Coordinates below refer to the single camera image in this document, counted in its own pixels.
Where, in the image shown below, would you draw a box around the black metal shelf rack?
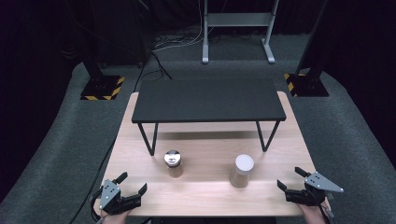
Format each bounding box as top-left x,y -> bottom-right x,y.
131,77 -> 288,157

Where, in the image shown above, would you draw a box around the black stand with striped base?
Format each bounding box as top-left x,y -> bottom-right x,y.
283,0 -> 331,98
74,0 -> 126,102

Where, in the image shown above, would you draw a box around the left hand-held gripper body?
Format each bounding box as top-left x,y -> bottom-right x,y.
98,179 -> 143,216

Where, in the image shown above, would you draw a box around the grey metal stand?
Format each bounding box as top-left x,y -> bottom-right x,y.
202,0 -> 277,65

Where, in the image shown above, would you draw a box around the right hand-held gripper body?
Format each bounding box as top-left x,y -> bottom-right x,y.
284,171 -> 345,207

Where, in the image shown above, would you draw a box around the white floor cables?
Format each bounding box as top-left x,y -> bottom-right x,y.
151,0 -> 219,52

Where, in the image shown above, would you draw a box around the person's left hand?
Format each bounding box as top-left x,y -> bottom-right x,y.
100,208 -> 134,224

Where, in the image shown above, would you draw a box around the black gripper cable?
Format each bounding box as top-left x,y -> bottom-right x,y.
68,136 -> 118,224

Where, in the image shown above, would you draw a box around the glass jar with white lid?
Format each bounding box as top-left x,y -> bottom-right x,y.
230,153 -> 255,189

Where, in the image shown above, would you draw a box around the person's right hand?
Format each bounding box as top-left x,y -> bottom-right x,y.
296,199 -> 332,224

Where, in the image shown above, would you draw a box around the black floor cables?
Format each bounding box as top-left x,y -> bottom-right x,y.
133,34 -> 200,93

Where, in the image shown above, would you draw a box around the glass jar with silver lid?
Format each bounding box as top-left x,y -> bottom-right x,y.
163,149 -> 185,179

